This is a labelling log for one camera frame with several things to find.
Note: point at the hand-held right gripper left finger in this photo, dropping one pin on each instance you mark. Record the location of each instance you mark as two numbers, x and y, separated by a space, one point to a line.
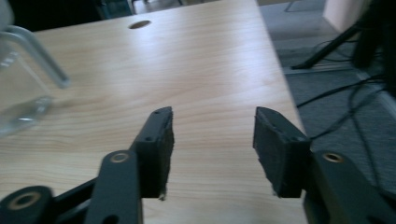
155 155

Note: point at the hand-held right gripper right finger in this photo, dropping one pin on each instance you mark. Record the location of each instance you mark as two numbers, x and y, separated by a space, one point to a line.
280 155

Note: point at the clear glass pitcher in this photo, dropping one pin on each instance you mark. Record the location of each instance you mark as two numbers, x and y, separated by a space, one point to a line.
21 93

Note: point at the black stand leg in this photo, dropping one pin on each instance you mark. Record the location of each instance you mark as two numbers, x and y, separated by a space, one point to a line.
327 49

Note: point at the dark curtain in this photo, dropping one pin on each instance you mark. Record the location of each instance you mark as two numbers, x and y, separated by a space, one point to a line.
379 40

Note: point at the white board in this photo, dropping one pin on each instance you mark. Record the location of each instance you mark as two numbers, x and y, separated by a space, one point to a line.
342 12

